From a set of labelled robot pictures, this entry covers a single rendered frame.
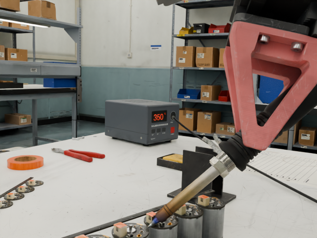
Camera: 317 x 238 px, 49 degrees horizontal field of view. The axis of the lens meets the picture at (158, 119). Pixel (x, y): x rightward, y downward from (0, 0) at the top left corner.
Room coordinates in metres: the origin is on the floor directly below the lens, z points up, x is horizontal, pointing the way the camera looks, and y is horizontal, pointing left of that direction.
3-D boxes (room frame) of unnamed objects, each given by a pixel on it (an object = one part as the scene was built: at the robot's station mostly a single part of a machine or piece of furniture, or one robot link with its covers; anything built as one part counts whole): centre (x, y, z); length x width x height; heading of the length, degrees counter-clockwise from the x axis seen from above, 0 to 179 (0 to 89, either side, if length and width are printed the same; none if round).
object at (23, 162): (0.58, 0.23, 0.76); 0.06 x 0.06 x 0.01
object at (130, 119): (0.85, 0.04, 0.80); 0.15 x 0.12 x 0.10; 48
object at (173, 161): (0.61, -0.05, 0.76); 0.07 x 0.05 x 0.02; 54
